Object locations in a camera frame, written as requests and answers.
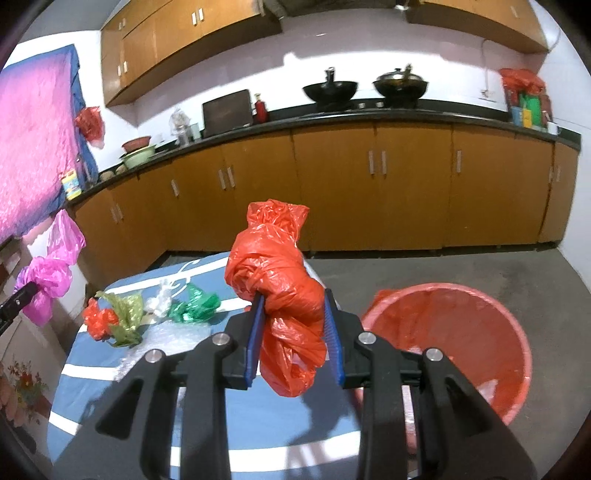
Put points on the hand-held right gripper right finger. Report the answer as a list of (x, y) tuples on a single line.
[(333, 341)]

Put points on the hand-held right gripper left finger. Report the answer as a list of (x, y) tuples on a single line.
[(256, 341)]

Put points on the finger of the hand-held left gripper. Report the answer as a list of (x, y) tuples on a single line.
[(18, 300)]

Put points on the magenta plastic bag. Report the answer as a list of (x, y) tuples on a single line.
[(48, 277)]

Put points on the red plastic bag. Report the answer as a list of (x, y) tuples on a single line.
[(99, 321), (272, 277), (90, 122)]

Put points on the green plastic bag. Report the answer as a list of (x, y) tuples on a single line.
[(194, 309)]

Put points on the clear bubble wrap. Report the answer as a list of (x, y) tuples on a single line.
[(180, 341)]

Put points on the small clear plastic bag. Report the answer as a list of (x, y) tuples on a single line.
[(159, 302)]

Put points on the yellow-green plastic bag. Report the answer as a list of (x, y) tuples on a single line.
[(127, 314)]

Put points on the red plastic basket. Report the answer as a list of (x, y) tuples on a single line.
[(521, 360)]

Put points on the blue white striped cloth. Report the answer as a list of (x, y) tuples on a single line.
[(258, 424)]

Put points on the floral printed cloth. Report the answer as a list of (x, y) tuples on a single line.
[(21, 383)]

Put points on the yellow detergent bottle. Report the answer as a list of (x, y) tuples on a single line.
[(71, 184)]

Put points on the wooden lower cabinets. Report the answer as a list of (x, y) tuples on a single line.
[(369, 194)]

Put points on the wooden cabinets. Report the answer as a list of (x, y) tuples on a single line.
[(184, 37), (369, 194)]

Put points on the pink and blue hanging cloth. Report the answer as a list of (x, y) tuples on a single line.
[(32, 138)]

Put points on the green basin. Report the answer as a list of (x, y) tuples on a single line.
[(136, 158)]

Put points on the hanging red plastic bag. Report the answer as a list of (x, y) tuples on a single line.
[(90, 122)]

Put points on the red basin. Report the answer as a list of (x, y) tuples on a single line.
[(136, 144)]

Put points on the clear glass jar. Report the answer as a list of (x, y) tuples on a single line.
[(195, 132)]

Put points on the dark wooden cutting board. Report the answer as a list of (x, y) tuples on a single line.
[(226, 113)]

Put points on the red bottle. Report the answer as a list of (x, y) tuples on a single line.
[(261, 110)]

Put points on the clear bag with jar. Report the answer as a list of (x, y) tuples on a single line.
[(179, 122)]

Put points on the gas stove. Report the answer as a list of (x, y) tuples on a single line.
[(369, 105)]

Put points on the black kitchen countertop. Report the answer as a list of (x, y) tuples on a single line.
[(438, 114)]

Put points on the black wok with lid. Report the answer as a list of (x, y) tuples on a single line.
[(399, 88)]

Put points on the blue and yellow box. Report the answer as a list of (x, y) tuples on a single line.
[(516, 115)]

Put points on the green box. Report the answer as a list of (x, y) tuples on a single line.
[(531, 108)]

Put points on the white mug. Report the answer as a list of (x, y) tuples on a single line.
[(553, 128)]

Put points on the wooden upper cabinets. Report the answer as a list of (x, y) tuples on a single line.
[(184, 37)]

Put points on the dark red canister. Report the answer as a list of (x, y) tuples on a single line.
[(547, 108)]

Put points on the red bag over containers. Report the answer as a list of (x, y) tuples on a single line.
[(521, 81)]

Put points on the wall socket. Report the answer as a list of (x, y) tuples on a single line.
[(486, 94)]

